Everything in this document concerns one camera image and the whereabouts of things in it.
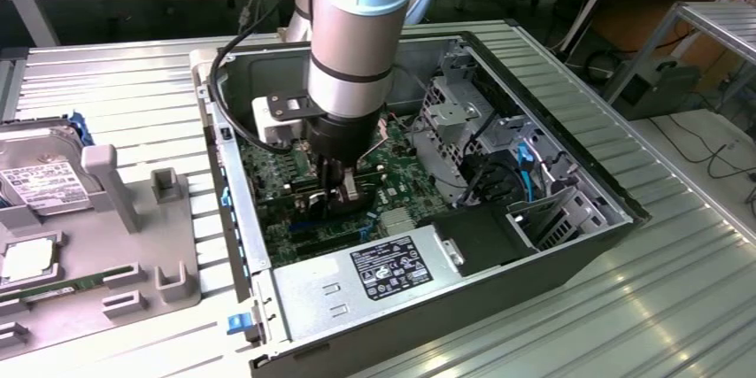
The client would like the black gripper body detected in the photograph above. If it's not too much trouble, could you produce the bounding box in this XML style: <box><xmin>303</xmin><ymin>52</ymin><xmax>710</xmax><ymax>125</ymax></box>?
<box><xmin>305</xmin><ymin>113</ymin><xmax>379</xmax><ymax>163</ymax></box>

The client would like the graphics card with silver bracket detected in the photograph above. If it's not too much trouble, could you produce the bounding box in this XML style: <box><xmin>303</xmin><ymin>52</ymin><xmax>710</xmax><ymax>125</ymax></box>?
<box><xmin>253</xmin><ymin>174</ymin><xmax>379</xmax><ymax>226</ymax></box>

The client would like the metal socket cover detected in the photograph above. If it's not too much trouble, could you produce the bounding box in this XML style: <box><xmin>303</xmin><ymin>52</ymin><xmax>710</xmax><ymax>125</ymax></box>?
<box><xmin>374</xmin><ymin>114</ymin><xmax>395</xmax><ymax>150</ymax></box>

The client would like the green motherboard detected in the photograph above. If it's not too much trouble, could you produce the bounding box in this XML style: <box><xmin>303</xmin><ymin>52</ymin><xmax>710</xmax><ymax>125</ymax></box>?
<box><xmin>238</xmin><ymin>110</ymin><xmax>442</xmax><ymax>264</ymax></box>

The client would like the silver chipset heatsink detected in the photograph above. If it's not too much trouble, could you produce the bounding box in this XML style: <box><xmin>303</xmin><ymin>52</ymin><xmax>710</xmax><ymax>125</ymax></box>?
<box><xmin>377</xmin><ymin>209</ymin><xmax>415</xmax><ymax>235</ymax></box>

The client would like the black expansion slot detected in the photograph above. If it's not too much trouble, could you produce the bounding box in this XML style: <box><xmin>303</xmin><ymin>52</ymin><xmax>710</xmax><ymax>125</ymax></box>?
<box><xmin>294</xmin><ymin>235</ymin><xmax>365</xmax><ymax>260</ymax></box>

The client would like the open black PC case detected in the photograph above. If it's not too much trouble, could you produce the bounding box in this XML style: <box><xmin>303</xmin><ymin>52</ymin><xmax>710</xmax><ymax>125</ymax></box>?
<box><xmin>187</xmin><ymin>31</ymin><xmax>651</xmax><ymax>378</ymax></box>

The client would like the silver disk bay cage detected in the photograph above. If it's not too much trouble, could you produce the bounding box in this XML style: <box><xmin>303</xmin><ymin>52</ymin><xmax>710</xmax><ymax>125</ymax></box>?
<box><xmin>410</xmin><ymin>52</ymin><xmax>535</xmax><ymax>203</ymax></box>

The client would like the silver power supply unit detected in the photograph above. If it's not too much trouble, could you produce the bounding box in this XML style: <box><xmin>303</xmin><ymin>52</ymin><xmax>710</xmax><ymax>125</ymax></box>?
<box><xmin>270</xmin><ymin>225</ymin><xmax>469</xmax><ymax>340</ymax></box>

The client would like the blue case latch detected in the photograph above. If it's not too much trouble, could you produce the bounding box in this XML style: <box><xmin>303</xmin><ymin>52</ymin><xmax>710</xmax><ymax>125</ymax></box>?
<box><xmin>225</xmin><ymin>313</ymin><xmax>253</xmax><ymax>336</ymax></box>

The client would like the grey parts rack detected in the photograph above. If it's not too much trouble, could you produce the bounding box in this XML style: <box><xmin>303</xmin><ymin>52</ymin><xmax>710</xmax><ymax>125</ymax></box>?
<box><xmin>0</xmin><ymin>143</ymin><xmax>202</xmax><ymax>349</ymax></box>

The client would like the silver hard disk drive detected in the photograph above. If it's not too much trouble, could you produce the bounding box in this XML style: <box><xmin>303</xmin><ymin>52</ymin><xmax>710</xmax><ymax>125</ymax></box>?
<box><xmin>0</xmin><ymin>119</ymin><xmax>94</xmax><ymax>220</ymax></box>

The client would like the green RAM stick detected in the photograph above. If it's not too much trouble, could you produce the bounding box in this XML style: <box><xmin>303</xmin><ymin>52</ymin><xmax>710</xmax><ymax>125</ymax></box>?
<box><xmin>0</xmin><ymin>274</ymin><xmax>109</xmax><ymax>306</ymax></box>

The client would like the silver CPU chip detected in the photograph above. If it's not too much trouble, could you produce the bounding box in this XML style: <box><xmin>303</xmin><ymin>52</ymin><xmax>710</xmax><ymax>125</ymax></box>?
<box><xmin>0</xmin><ymin>238</ymin><xmax>57</xmax><ymax>284</ymax></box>

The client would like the grey box device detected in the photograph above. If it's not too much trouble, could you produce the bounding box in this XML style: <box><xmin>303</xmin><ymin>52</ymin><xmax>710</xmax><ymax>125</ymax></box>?
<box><xmin>609</xmin><ymin>58</ymin><xmax>703</xmax><ymax>120</ymax></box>

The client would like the wrist camera with black bracket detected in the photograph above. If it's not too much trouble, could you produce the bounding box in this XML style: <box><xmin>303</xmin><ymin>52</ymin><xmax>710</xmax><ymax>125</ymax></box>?
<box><xmin>250</xmin><ymin>93</ymin><xmax>326</xmax><ymax>149</ymax></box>

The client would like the black power wire bundle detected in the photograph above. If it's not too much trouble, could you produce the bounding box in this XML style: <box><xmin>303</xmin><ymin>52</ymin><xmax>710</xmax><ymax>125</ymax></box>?
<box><xmin>458</xmin><ymin>150</ymin><xmax>527</xmax><ymax>207</ymax></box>

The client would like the black camera cable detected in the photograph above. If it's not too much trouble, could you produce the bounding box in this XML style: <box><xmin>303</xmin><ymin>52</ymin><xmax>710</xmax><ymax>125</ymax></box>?
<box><xmin>207</xmin><ymin>0</ymin><xmax>298</xmax><ymax>154</ymax></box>

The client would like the blue disk wire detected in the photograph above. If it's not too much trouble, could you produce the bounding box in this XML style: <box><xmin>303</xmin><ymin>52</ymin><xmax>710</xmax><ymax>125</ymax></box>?
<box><xmin>513</xmin><ymin>142</ymin><xmax>539</xmax><ymax>207</ymax></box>

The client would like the grey hanging cable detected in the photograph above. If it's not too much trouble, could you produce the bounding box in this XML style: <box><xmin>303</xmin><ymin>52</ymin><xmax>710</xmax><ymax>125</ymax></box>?
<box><xmin>237</xmin><ymin>0</ymin><xmax>263</xmax><ymax>36</ymax></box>

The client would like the blue disk bracket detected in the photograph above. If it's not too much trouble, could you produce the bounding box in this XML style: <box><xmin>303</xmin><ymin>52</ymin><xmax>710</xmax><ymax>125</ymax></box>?
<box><xmin>65</xmin><ymin>112</ymin><xmax>90</xmax><ymax>150</ymax></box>

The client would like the black floor cable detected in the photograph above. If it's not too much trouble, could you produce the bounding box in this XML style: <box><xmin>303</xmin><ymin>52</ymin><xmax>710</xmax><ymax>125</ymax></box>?
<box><xmin>666</xmin><ymin>112</ymin><xmax>756</xmax><ymax>181</ymax></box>

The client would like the aluminium frame table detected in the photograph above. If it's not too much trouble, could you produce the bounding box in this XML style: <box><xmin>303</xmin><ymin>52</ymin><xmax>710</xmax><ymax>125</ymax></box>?
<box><xmin>599</xmin><ymin>0</ymin><xmax>756</xmax><ymax>237</ymax></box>

